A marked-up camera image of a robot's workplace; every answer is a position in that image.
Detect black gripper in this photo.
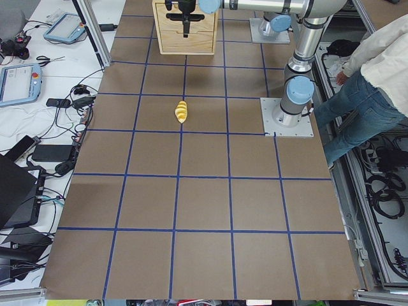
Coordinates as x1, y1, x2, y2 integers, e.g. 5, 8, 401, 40
178, 0, 195, 38

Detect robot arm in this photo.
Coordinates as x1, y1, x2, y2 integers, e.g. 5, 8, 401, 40
164, 0, 346, 127
258, 11, 291, 37

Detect wooden drawer cabinet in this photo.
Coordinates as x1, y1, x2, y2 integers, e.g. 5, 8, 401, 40
152, 1, 219, 55

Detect toy bread loaf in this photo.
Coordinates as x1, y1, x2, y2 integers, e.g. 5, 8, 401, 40
175, 101, 188, 124

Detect far teach pendant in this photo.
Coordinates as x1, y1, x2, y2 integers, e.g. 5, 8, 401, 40
43, 13, 85, 44

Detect teach pendant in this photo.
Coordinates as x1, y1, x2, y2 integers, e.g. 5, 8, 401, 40
43, 13, 85, 44
1, 63, 42, 107

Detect scissors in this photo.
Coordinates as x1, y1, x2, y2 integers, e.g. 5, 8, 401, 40
36, 55, 66, 67

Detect near teach pendant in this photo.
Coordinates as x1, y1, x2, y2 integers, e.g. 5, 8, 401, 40
1, 63, 42, 107

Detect black power brick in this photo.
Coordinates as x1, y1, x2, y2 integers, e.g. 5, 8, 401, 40
32, 145, 73, 162

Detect person in white shirt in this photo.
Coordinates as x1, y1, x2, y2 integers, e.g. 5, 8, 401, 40
314, 15, 407, 168

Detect black laptop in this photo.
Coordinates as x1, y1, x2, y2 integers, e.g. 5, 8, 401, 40
1, 156, 45, 229

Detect black drawer handle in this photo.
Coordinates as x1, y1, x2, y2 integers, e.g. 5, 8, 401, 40
166, 13, 205, 22

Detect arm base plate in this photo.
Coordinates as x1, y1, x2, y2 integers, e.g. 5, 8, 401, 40
250, 16, 291, 44
260, 98, 314, 138

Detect aluminium frame post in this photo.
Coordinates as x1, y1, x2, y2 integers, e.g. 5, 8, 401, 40
72, 0, 112, 70

